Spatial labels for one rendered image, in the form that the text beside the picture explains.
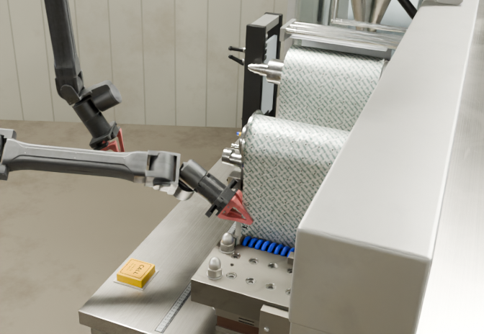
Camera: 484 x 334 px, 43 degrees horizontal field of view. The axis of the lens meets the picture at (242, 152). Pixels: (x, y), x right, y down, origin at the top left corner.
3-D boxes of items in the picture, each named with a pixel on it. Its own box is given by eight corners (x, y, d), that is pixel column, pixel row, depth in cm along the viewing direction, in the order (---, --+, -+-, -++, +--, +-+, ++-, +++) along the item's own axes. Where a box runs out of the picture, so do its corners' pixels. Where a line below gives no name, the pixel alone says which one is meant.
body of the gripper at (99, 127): (118, 124, 175) (104, 104, 172) (111, 140, 166) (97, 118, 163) (99, 134, 176) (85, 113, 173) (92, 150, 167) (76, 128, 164)
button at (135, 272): (131, 265, 154) (130, 257, 153) (155, 272, 152) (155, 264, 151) (116, 281, 148) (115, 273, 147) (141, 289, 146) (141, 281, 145)
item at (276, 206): (241, 237, 146) (244, 169, 138) (337, 262, 139) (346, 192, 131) (240, 238, 146) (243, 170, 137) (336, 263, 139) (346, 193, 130)
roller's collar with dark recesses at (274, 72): (273, 78, 163) (274, 55, 160) (294, 81, 162) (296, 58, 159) (265, 86, 158) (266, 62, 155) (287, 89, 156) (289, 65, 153)
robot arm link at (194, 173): (176, 168, 139) (191, 152, 142) (170, 180, 145) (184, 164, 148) (200, 187, 139) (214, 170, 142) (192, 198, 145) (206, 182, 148)
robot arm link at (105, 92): (65, 77, 168) (57, 88, 160) (101, 58, 165) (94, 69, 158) (90, 112, 172) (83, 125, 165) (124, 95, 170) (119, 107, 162)
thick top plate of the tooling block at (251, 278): (219, 260, 146) (220, 239, 143) (387, 305, 134) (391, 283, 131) (190, 301, 133) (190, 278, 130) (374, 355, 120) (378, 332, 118)
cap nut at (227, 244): (222, 242, 142) (223, 227, 140) (237, 247, 141) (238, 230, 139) (216, 251, 139) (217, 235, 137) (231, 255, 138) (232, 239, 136)
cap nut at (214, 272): (209, 267, 134) (210, 250, 132) (225, 271, 133) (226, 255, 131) (203, 277, 131) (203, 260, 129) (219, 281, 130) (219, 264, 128)
